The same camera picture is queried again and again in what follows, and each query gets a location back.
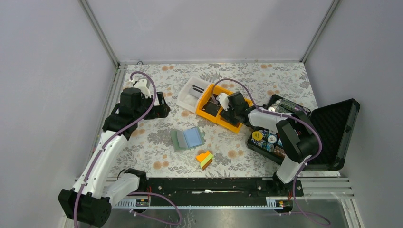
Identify orange green sticky notes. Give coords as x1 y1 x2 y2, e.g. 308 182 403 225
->
195 151 213 170

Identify black credit card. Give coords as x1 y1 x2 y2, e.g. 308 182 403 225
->
202 101 221 117

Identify green card holder wallet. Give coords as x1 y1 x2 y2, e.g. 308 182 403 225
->
171 127 205 151

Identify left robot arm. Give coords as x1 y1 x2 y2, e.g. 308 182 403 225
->
58 87 170 228

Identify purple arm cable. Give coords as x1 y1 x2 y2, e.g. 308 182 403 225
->
73 71 182 228
211 78 331 228

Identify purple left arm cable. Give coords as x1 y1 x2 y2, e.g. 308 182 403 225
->
73 71 182 228

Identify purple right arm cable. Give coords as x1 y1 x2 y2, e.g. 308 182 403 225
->
211 78 331 228

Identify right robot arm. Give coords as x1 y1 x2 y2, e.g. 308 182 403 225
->
217 92 323 196

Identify yellow plastic divided bin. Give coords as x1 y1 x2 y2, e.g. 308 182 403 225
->
195 84 243 133

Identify black poker chip case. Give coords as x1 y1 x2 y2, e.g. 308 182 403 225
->
246 94 361 171

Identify yellow dealer button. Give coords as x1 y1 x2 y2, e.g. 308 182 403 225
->
251 131 264 141

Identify white plastic bin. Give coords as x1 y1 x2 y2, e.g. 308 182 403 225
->
176 76 211 113

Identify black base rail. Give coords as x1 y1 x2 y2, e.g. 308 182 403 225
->
118 169 304 209

